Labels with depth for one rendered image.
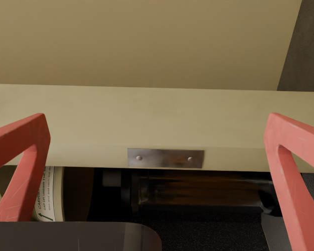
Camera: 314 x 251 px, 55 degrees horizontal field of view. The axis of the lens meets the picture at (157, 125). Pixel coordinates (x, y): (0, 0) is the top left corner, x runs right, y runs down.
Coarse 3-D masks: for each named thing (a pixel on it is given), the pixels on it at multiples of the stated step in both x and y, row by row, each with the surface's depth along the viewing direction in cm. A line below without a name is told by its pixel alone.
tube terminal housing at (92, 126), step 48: (0, 96) 34; (48, 96) 34; (96, 96) 34; (144, 96) 35; (192, 96) 35; (240, 96) 35; (288, 96) 35; (96, 144) 27; (144, 144) 27; (192, 144) 28; (240, 144) 28; (0, 192) 32
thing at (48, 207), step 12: (48, 168) 36; (60, 168) 35; (72, 168) 51; (84, 168) 51; (48, 180) 36; (60, 180) 35; (72, 180) 50; (84, 180) 51; (48, 192) 36; (60, 192) 35; (72, 192) 50; (84, 192) 50; (36, 204) 37; (48, 204) 36; (60, 204) 35; (72, 204) 48; (84, 204) 49; (36, 216) 38; (48, 216) 37; (60, 216) 36; (72, 216) 46; (84, 216) 48
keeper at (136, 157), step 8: (128, 152) 28; (136, 152) 28; (144, 152) 28; (152, 152) 28; (160, 152) 28; (168, 152) 28; (176, 152) 28; (184, 152) 28; (192, 152) 28; (200, 152) 28; (128, 160) 28; (136, 160) 28; (144, 160) 28; (152, 160) 28; (160, 160) 28; (168, 160) 28; (176, 160) 28; (184, 160) 28; (192, 160) 28; (200, 160) 28
